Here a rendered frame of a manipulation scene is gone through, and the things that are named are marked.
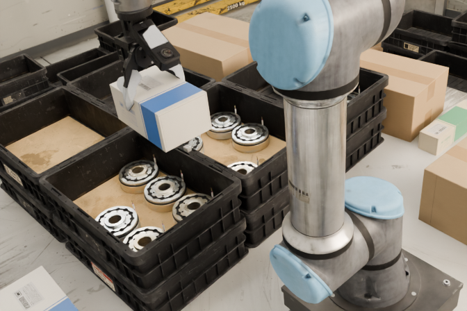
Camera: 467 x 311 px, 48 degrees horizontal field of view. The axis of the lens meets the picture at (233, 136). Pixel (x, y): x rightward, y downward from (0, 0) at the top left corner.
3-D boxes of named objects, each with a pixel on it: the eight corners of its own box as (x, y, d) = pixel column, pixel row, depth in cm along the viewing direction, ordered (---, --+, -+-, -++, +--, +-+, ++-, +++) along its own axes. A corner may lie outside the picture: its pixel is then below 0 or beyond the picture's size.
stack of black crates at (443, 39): (469, 80, 296) (478, 23, 278) (438, 101, 281) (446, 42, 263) (408, 61, 323) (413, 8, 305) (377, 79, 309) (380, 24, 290)
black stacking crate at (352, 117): (388, 112, 154) (390, 77, 148) (327, 159, 138) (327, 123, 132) (285, 77, 179) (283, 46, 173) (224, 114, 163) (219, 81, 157)
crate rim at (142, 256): (245, 189, 116) (244, 180, 115) (136, 269, 100) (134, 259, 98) (139, 131, 141) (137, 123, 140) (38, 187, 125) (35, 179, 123)
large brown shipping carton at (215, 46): (282, 79, 202) (279, 30, 191) (228, 112, 185) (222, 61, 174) (211, 55, 227) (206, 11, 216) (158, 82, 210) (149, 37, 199)
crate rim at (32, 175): (139, 131, 141) (137, 123, 140) (38, 187, 125) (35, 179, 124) (65, 91, 167) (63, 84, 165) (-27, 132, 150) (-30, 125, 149)
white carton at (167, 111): (212, 128, 113) (206, 91, 108) (165, 153, 107) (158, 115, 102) (162, 98, 126) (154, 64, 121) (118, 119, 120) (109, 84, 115)
